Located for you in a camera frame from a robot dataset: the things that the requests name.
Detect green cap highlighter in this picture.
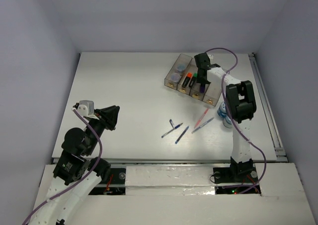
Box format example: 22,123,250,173
188,73,197,88

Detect purple cap highlighter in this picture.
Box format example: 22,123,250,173
200,84,206,93

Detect orange cap highlighter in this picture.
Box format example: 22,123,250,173
182,73,192,88

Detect clear jar blue clips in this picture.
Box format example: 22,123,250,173
175,64,187,73

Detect clear jar purple clips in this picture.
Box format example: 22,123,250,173
170,73,181,83

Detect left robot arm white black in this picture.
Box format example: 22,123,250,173
25,100,120,225

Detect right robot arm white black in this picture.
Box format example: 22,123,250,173
194,53,256,184

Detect clear four-compartment organizer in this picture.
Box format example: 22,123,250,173
164,54,221,106

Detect red pen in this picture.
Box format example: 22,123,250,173
194,108,209,129

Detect clear blue pen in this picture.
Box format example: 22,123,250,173
191,117,214,134

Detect blue white tub front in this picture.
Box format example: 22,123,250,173
223,115,233,128

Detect blue pen middle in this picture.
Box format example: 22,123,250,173
175,126,189,144

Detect blue pen left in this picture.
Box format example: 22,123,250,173
161,123,183,138

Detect white foam board front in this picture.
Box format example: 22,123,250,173
32,163,315,225

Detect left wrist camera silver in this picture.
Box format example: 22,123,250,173
76,100,94,117

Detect aluminium rail right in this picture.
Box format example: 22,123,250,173
248,53,289,162

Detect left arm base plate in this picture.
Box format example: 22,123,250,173
100,167,126,187

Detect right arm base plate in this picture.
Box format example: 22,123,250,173
212,167,256,184

